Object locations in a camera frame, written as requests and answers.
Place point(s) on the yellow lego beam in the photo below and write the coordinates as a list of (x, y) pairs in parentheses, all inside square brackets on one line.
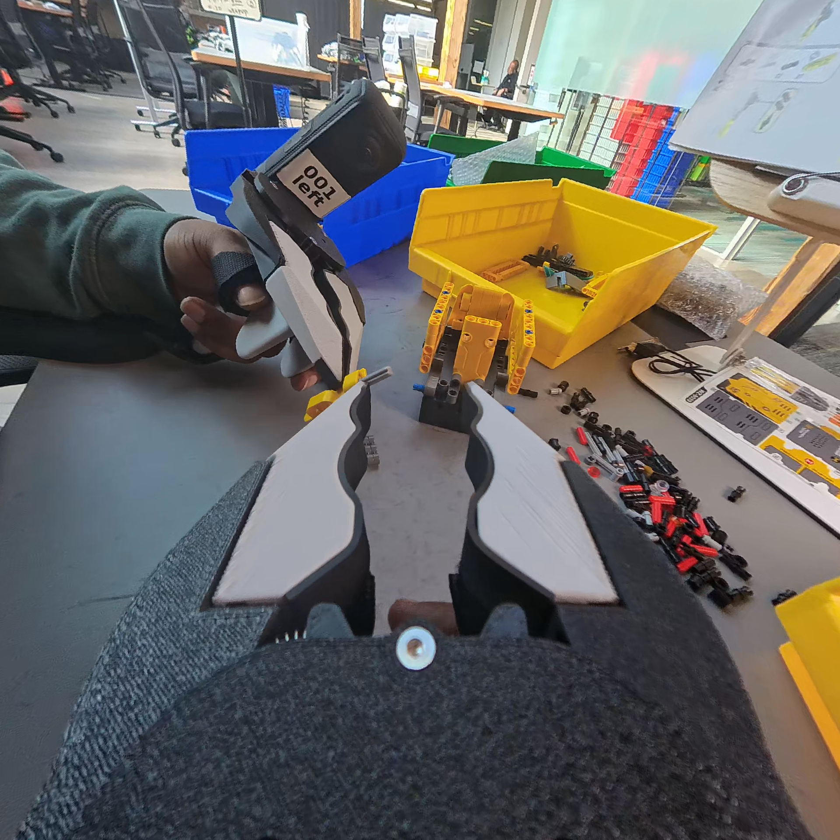
[(594, 287)]

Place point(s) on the lego instruction booklet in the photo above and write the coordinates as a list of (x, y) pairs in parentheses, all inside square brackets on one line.
[(768, 85)]

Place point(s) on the orange lego frame piece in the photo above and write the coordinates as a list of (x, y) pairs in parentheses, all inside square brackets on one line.
[(504, 270)]

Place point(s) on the black office chair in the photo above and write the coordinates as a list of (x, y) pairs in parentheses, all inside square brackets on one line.
[(177, 72), (413, 85)]

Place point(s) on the green plastic bin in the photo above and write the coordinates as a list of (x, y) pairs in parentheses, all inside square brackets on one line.
[(571, 167)]

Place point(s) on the stack of red blue bins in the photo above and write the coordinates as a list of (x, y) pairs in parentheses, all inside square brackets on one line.
[(649, 151)]

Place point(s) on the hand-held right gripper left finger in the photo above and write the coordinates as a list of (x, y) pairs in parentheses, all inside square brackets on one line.
[(295, 525)]

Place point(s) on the small yellow lego piece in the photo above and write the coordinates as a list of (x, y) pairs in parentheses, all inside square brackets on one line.
[(328, 397)]

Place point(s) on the silver bubble wrap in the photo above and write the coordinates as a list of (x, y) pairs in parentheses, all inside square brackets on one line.
[(492, 161), (709, 295)]

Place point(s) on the black lego gear parts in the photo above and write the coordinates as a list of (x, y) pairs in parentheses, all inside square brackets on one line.
[(558, 261)]

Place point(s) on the person's left hand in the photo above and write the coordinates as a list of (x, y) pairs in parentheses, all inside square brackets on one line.
[(193, 262)]

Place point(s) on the wooden office desk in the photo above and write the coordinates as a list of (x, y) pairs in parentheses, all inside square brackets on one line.
[(499, 105), (262, 69)]

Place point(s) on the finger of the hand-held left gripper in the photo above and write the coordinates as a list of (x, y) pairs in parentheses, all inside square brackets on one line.
[(305, 302), (354, 321)]

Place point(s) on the grey lego connector piece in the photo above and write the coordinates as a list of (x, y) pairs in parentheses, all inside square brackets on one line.
[(372, 453)]

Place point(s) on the grey green lego motor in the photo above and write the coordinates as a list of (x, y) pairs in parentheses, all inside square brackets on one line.
[(558, 281)]

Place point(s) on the yellow lego vehicle model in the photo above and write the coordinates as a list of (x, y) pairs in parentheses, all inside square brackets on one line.
[(479, 341)]

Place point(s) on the person's right hand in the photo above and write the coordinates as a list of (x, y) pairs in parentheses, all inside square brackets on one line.
[(420, 617)]

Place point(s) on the yellow plastic storage bin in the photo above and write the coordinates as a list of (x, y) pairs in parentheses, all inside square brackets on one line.
[(590, 315), (817, 643)]

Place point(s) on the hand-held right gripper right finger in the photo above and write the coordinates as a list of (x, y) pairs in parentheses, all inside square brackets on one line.
[(538, 525)]

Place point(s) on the lego sticker sheet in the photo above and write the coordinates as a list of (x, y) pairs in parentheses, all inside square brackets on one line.
[(754, 407)]

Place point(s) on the blue plastic bin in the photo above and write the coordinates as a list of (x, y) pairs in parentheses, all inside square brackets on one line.
[(394, 203)]

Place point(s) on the grey lego axle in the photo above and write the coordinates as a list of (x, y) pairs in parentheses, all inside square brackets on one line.
[(379, 375)]

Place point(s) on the pile of small lego pins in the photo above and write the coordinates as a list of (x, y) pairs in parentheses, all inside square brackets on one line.
[(656, 499)]

